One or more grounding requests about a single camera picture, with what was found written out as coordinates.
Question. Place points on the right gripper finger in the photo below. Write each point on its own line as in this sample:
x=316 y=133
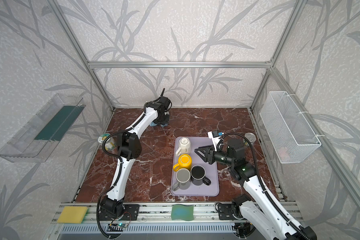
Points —
x=203 y=155
x=204 y=149

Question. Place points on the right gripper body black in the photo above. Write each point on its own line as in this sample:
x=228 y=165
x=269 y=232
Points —
x=210 y=154

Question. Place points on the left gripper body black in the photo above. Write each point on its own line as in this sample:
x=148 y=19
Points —
x=162 y=117

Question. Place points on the black mug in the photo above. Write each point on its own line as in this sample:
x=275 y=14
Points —
x=198 y=174

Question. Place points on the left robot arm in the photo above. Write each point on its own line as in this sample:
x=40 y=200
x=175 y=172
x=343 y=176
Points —
x=126 y=147

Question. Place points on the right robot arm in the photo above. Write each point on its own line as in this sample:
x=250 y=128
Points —
x=259 y=206

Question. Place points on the yellow mug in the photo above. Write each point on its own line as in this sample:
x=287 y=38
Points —
x=184 y=162

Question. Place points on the white upside-down mug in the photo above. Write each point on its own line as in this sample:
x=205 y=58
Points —
x=184 y=147

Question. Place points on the grey mug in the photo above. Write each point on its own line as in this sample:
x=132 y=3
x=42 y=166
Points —
x=183 y=180

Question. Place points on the metal tin can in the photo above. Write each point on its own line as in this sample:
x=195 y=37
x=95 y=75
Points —
x=251 y=139

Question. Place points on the green sponge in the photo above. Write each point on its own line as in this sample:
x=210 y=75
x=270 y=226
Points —
x=182 y=212

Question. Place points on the right circuit board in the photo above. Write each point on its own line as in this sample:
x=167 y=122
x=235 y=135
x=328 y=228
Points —
x=243 y=231

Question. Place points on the circuit board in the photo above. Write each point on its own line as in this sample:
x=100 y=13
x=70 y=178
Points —
x=118 y=227
x=243 y=231

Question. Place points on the left circuit board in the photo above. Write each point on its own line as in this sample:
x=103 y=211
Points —
x=118 y=227

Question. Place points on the yellow sponge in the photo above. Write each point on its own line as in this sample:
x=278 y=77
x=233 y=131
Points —
x=72 y=215

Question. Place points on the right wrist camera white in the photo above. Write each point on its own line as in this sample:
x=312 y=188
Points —
x=215 y=136

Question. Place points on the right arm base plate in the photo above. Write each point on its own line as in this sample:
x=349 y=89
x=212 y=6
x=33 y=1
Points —
x=234 y=212

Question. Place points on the white wire basket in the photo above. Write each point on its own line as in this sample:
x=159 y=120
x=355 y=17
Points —
x=292 y=136

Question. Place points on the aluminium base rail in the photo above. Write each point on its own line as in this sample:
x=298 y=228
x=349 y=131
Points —
x=154 y=218

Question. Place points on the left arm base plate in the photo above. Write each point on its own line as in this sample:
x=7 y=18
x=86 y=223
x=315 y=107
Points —
x=129 y=213

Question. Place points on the clear plastic wall shelf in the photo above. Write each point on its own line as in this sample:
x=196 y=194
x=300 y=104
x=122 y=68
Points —
x=36 y=141

